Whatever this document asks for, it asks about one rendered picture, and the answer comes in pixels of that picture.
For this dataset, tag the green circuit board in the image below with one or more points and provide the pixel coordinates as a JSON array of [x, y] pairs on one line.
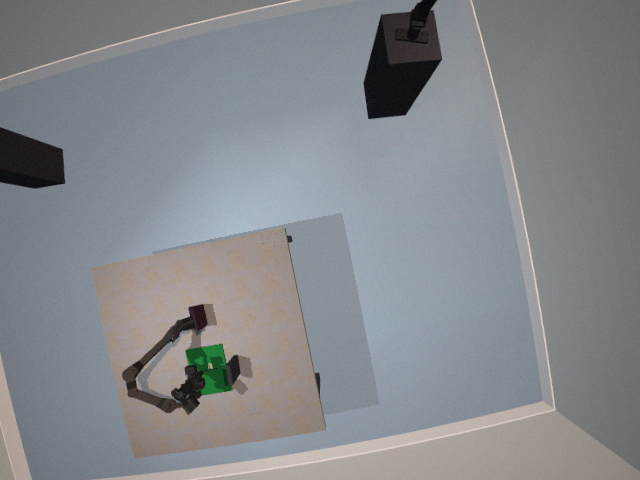
[[208, 357]]

